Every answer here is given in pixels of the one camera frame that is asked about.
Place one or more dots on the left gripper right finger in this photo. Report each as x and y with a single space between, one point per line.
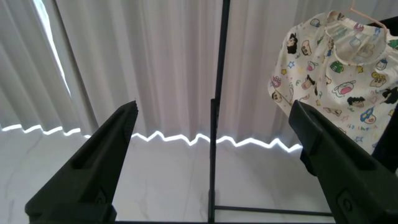
351 177

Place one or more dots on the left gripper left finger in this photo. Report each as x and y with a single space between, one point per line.
87 174

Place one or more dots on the cream printed garment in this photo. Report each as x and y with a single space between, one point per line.
326 90

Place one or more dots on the pink clothes hanger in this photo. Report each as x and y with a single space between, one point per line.
367 17

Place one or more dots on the black clothes rack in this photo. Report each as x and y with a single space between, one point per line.
213 140

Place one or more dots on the white curtain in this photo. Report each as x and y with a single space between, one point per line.
140 62

